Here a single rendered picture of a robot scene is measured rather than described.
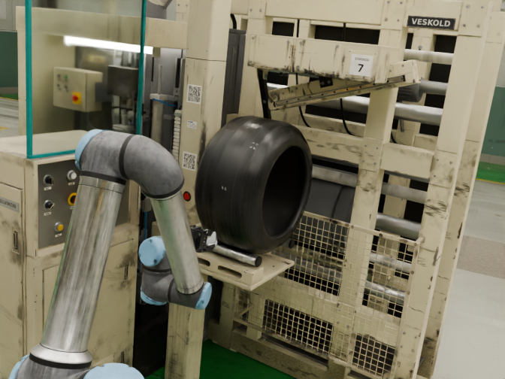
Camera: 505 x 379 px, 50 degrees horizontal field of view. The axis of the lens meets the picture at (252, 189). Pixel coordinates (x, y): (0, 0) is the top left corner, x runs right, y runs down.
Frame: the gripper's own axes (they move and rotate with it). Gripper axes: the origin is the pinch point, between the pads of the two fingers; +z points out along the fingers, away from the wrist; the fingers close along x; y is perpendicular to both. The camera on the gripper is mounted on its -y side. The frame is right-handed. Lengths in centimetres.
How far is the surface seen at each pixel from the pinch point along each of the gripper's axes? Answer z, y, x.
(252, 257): 17.4, -6.3, -7.8
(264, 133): 13.9, 43.5, -5.7
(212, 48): 16, 73, 26
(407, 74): 55, 76, -43
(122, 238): 5, -13, 51
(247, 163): 4.6, 31.9, -6.2
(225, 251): 17.0, -7.5, 5.0
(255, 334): 91, -73, 23
